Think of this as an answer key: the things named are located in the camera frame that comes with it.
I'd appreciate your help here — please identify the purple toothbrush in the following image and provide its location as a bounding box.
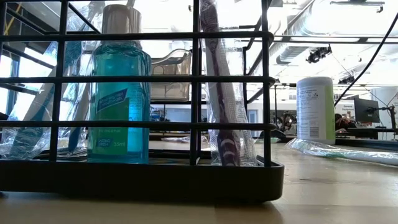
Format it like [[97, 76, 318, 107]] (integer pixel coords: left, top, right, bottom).
[[200, 0, 259, 167]]

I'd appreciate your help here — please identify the white green wipes canister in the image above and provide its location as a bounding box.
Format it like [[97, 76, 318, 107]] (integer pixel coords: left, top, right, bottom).
[[295, 76, 336, 146]]

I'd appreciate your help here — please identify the blue toothbrush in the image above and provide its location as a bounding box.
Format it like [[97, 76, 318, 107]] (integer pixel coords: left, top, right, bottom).
[[0, 37, 93, 160]]

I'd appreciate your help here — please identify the ceiling light fixture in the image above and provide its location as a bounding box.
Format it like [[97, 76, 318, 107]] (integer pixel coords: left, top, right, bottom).
[[330, 0, 386, 14]]

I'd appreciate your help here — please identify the clear plastic bin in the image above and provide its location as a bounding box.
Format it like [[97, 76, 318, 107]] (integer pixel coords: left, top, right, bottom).
[[150, 49, 193, 102]]

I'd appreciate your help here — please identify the blue mouthwash bottle white cap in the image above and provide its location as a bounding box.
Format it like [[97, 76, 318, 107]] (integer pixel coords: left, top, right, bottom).
[[86, 4, 152, 165]]

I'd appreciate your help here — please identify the black wire caddy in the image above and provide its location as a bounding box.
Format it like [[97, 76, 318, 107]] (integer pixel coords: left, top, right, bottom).
[[0, 0, 285, 203]]

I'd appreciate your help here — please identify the black computer monitor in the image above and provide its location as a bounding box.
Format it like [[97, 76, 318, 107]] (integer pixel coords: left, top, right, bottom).
[[353, 96, 381, 124]]

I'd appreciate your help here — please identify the person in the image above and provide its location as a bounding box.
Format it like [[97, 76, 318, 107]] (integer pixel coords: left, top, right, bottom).
[[335, 113, 357, 131]]

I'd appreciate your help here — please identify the green toothbrush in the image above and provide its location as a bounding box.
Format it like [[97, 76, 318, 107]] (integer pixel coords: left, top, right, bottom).
[[285, 138, 398, 167]]

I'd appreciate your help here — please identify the black hanging cable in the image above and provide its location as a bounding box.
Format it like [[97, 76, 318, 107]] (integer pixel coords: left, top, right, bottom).
[[334, 12, 398, 108]]

